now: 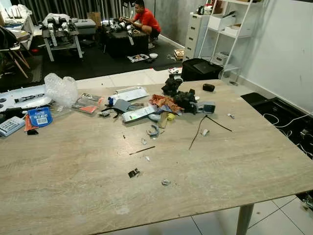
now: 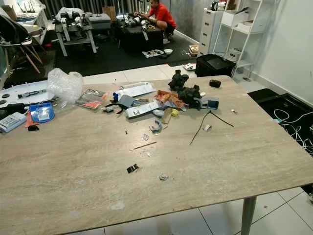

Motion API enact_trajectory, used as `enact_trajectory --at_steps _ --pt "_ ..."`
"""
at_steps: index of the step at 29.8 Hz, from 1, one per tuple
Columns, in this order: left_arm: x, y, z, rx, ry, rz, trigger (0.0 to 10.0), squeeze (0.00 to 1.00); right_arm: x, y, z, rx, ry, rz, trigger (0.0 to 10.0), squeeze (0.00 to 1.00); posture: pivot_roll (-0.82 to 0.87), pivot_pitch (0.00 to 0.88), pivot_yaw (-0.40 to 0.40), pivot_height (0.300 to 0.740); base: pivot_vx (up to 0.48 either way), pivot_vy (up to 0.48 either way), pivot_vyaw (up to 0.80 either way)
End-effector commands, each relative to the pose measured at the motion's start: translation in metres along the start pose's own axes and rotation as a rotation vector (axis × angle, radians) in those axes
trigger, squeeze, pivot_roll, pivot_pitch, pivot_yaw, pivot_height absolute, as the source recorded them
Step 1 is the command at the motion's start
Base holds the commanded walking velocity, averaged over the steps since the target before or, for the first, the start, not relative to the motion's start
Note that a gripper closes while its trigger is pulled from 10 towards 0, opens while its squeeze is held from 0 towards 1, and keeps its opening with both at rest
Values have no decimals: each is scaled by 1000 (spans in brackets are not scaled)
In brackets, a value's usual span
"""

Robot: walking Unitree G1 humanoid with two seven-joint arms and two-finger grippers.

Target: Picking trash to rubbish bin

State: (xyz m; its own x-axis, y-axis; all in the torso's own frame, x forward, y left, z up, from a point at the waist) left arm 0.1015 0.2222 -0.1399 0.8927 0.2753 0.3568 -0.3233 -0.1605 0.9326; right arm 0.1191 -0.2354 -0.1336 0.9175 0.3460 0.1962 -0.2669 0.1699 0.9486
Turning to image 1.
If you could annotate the small black crumpled cloth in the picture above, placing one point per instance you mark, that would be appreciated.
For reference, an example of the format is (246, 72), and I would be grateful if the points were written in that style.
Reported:
(172, 85)

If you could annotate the white plastic panel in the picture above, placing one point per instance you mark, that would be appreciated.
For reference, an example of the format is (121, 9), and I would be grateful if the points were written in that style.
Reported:
(14, 93)

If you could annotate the large black floor mat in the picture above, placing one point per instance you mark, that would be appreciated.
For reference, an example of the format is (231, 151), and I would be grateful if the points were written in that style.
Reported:
(98, 62)

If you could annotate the crumpled silver scrap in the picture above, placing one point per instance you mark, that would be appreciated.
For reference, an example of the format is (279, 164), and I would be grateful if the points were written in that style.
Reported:
(166, 182)

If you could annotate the large black crumpled cloth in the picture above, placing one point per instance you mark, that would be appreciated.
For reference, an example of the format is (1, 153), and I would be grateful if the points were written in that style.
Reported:
(186, 101)

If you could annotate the white keypad device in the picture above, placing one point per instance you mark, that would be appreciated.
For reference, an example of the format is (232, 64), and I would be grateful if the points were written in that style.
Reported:
(10, 126)

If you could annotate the black tool with silver tip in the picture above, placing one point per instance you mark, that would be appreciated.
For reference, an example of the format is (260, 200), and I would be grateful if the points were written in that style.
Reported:
(29, 98)

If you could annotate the orange brown crumpled cloth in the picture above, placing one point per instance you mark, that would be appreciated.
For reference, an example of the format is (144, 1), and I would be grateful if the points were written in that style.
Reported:
(163, 102)

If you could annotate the black soft case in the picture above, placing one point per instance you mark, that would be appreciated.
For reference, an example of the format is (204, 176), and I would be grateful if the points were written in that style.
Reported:
(200, 69)

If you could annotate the small black clip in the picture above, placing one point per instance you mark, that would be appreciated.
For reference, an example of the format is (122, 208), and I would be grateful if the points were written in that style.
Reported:
(133, 173)

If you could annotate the curled clear tape scrap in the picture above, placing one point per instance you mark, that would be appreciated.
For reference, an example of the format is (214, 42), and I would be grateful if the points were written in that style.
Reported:
(154, 131)

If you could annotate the black crate with robot parts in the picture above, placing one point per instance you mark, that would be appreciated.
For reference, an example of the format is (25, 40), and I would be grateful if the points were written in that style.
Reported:
(122, 43)

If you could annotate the long white box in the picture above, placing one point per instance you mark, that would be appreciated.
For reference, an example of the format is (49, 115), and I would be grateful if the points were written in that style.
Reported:
(139, 114)

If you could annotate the grey blue plastic piece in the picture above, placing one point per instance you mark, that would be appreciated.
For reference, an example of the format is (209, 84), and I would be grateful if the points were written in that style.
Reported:
(120, 105)

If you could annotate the brown cardboard box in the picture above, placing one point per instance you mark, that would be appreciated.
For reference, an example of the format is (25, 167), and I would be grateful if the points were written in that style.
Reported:
(94, 18)

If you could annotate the clear bubble wrap bag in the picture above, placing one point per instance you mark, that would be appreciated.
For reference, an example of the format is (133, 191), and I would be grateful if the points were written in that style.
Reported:
(61, 89)

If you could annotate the grey device with screen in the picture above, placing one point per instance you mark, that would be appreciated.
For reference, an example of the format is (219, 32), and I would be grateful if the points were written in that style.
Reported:
(207, 107)

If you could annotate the grey hard case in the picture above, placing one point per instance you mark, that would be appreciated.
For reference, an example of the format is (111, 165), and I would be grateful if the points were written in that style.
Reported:
(86, 27)

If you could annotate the blue blister pack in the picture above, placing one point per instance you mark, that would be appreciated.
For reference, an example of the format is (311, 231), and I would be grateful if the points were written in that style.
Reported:
(40, 117)

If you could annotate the tiny grey scrap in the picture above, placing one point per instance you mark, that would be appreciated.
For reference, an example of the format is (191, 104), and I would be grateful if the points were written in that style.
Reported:
(231, 116)

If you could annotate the small orange carton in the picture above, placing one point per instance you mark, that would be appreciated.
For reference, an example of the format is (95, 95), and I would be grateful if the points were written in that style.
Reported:
(179, 53)

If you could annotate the small white paper scrap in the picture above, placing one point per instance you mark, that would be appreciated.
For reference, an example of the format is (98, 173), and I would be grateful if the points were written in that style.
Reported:
(205, 132)

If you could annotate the small black box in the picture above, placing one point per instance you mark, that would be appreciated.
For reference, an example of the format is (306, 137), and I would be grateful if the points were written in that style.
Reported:
(209, 87)

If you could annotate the person in red shirt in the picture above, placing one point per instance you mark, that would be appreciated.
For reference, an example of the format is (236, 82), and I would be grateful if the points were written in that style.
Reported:
(145, 20)

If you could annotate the clear packet with orange card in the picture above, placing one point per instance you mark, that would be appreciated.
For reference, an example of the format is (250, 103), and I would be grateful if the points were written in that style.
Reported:
(86, 105)

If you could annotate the black chair with wooden legs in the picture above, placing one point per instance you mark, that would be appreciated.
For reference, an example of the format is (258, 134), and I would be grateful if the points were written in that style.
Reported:
(9, 41)

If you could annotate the small white bowl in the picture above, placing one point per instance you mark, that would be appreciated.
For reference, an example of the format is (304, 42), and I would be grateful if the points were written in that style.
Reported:
(153, 56)

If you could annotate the small yellow block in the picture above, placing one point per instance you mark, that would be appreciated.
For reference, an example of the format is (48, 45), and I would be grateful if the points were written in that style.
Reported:
(170, 117)

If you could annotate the light wooden table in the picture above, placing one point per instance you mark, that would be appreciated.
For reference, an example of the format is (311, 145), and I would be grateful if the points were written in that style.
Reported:
(146, 205)

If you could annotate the white stand with robot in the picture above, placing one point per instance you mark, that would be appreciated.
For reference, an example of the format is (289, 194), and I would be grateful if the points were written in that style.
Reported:
(61, 30)

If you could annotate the grey striped curtain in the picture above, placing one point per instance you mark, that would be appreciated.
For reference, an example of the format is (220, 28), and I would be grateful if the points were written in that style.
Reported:
(73, 7)

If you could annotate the white open shelf unit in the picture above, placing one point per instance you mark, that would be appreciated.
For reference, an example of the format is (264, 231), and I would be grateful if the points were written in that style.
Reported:
(222, 22)

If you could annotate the flat tray with items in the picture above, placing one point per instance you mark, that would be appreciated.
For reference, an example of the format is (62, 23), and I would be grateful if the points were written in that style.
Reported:
(138, 58)

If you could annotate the white drawer cabinet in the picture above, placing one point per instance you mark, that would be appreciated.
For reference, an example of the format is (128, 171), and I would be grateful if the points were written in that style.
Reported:
(193, 35)

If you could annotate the cluttered white desk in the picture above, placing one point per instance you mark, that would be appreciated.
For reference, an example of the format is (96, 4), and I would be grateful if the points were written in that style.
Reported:
(17, 24)

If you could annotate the thin dark stick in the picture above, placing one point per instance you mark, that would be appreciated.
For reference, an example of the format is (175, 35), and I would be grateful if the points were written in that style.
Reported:
(142, 150)

